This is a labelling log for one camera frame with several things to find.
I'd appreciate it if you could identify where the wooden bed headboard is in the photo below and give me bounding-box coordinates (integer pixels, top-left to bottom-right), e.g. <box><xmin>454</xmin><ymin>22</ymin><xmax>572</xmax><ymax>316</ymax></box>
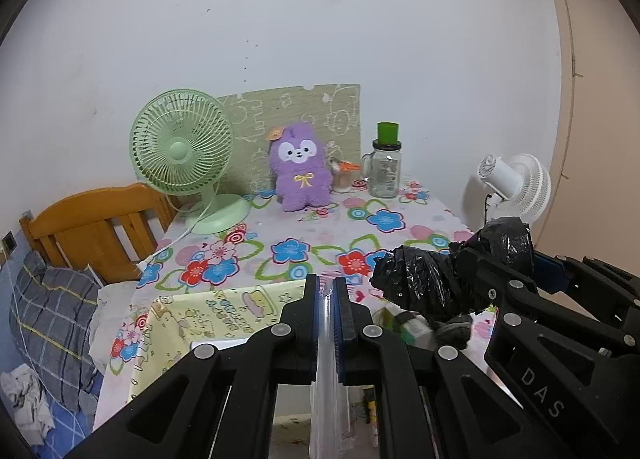
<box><xmin>20</xmin><ymin>182</ymin><xmax>177</xmax><ymax>286</ymax></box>

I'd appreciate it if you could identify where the small jar with orange lid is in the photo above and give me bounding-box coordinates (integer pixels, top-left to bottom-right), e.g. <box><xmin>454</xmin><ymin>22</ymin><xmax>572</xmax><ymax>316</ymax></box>
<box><xmin>329</xmin><ymin>157</ymin><xmax>362</xmax><ymax>194</ymax></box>

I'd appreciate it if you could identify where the grey plaid pillow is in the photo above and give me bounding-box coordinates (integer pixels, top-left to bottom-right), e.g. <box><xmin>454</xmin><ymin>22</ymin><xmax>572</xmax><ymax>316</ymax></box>
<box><xmin>9</xmin><ymin>251</ymin><xmax>103</xmax><ymax>411</ymax></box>

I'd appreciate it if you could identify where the white fan power cord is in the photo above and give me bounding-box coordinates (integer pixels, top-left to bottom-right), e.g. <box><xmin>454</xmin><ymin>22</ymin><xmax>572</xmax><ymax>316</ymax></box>
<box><xmin>136</xmin><ymin>199</ymin><xmax>213</xmax><ymax>271</ymax></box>

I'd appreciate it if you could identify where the grey sock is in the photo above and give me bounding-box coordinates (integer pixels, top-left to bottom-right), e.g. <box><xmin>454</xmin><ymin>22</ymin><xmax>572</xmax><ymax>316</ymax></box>
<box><xmin>434</xmin><ymin>315</ymin><xmax>474</xmax><ymax>349</ymax></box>

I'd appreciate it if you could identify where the beige patterned board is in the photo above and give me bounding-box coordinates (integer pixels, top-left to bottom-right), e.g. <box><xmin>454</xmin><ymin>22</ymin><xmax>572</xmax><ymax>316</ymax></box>
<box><xmin>217</xmin><ymin>84</ymin><xmax>361</xmax><ymax>196</ymax></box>

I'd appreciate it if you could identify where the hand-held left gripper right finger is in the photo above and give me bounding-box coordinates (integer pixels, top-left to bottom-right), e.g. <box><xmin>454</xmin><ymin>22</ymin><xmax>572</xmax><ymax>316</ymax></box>
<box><xmin>334</xmin><ymin>277</ymin><xmax>571</xmax><ymax>459</ymax></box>

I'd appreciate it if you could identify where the glass jar with green lid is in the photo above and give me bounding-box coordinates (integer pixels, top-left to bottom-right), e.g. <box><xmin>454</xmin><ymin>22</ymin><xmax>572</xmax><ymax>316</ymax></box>
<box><xmin>362</xmin><ymin>122</ymin><xmax>404</xmax><ymax>199</ymax></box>

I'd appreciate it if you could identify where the crumpled white cloth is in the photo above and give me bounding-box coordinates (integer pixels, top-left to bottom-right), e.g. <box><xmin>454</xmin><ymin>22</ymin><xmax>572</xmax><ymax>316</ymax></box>
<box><xmin>0</xmin><ymin>364</ymin><xmax>57</xmax><ymax>446</ymax></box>

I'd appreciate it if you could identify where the blue checkered bedsheet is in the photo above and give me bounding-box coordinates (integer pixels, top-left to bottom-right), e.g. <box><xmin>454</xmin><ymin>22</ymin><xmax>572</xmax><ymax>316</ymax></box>
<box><xmin>27</xmin><ymin>386</ymin><xmax>103</xmax><ymax>459</ymax></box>

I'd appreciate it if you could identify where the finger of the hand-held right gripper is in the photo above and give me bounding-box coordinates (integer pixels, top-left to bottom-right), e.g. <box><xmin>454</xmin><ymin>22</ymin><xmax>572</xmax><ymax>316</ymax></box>
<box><xmin>533</xmin><ymin>250</ymin><xmax>640</xmax><ymax>335</ymax></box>
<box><xmin>452</xmin><ymin>247</ymin><xmax>640</xmax><ymax>459</ymax></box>

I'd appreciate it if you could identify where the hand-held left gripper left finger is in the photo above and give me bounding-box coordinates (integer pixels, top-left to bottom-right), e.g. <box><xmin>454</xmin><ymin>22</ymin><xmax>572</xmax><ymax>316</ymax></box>
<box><xmin>65</xmin><ymin>274</ymin><xmax>319</xmax><ymax>459</ymax></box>

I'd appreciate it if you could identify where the black plastic bag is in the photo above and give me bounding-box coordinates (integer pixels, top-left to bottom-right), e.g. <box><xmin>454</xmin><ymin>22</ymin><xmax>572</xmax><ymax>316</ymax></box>
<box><xmin>370</xmin><ymin>216</ymin><xmax>536</xmax><ymax>326</ymax></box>

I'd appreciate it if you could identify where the yellow printed fabric basket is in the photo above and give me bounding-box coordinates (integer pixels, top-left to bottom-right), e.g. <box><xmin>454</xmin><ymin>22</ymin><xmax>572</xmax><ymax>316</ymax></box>
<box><xmin>127</xmin><ymin>279</ymin><xmax>401</xmax><ymax>405</ymax></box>

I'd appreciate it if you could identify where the beige wooden cabinet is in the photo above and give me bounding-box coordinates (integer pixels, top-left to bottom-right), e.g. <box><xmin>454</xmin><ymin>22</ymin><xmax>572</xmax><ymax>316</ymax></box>
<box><xmin>534</xmin><ymin>0</ymin><xmax>640</xmax><ymax>265</ymax></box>

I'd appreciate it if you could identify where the clear plastic bag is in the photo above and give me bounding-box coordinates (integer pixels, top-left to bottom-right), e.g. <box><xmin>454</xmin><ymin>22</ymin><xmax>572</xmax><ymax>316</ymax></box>
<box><xmin>309</xmin><ymin>289</ymin><xmax>353</xmax><ymax>459</ymax></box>

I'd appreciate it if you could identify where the green desk fan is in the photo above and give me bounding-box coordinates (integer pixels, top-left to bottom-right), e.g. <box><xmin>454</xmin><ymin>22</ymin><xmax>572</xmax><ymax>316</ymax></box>
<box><xmin>131</xmin><ymin>88</ymin><xmax>251</xmax><ymax>236</ymax></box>

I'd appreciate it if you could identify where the purple plush toy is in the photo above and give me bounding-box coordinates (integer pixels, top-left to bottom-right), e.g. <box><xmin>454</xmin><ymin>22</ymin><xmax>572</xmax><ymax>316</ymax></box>
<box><xmin>267</xmin><ymin>122</ymin><xmax>334</xmax><ymax>213</ymax></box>

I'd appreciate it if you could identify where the green white carton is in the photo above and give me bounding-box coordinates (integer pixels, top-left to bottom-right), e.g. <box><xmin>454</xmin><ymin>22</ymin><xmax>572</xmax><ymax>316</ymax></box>
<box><xmin>394</xmin><ymin>311</ymin><xmax>437</xmax><ymax>351</ymax></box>

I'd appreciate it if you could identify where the white desk fan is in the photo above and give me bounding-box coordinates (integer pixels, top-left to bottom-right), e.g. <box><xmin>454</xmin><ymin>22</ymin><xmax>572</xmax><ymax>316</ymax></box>
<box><xmin>462</xmin><ymin>153</ymin><xmax>552</xmax><ymax>236</ymax></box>

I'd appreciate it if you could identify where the floral tablecloth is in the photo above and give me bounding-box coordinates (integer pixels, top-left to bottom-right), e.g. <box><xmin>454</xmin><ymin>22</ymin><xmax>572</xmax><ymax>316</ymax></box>
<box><xmin>92</xmin><ymin>179</ymin><xmax>501</xmax><ymax>432</ymax></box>

